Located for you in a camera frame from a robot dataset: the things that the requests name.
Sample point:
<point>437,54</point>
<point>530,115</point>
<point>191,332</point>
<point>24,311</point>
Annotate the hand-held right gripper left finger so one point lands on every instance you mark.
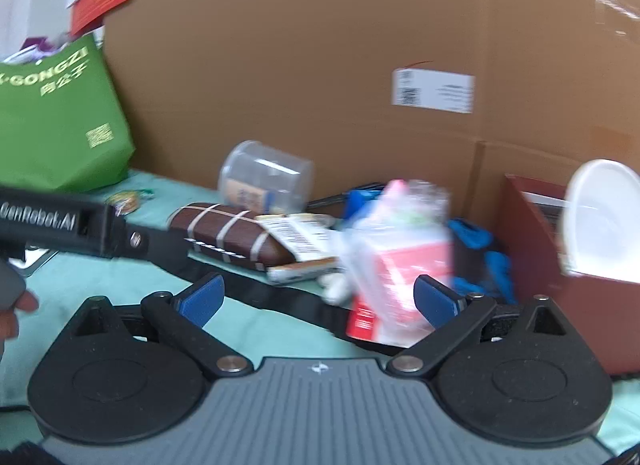
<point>202,297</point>

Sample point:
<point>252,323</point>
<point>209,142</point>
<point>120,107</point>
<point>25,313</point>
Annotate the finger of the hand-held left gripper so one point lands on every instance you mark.
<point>150,245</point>

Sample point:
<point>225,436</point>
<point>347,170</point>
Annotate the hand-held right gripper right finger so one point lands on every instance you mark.
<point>435,302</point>

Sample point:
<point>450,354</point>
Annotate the clear bag with red box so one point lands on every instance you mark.
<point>400,265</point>

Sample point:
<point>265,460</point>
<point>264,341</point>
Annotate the teal desktop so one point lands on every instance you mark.
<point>75,277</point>

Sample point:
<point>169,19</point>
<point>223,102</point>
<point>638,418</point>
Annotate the person's left hand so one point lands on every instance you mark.
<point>10,325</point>

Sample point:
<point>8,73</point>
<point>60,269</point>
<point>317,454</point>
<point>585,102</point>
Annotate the small colourful candy wrapper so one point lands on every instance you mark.
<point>126,201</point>

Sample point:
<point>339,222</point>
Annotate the blue fabric item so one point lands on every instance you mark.
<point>482,255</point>

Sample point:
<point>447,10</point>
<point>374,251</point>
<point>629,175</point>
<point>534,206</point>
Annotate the brown case with white bands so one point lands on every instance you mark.
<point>225,232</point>

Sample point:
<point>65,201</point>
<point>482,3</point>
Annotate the small white plastic item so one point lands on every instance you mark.
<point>336,289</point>

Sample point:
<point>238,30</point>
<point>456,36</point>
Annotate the green paper bag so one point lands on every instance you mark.
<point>55,120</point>

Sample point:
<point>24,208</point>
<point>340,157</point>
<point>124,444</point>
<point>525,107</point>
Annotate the dark red box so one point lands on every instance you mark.
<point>540,265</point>

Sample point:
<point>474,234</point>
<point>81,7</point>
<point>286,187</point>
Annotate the white labelled packet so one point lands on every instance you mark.
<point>300,240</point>

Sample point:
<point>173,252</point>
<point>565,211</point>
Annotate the blue plastic clip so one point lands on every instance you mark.
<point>359,201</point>

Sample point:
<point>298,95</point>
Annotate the clear plastic jar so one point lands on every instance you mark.
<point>267,177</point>

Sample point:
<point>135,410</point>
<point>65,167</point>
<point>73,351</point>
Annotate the white round lid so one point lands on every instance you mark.
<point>600,220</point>

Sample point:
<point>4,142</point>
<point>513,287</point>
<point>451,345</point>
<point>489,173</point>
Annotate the large cardboard box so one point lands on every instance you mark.
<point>310,70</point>

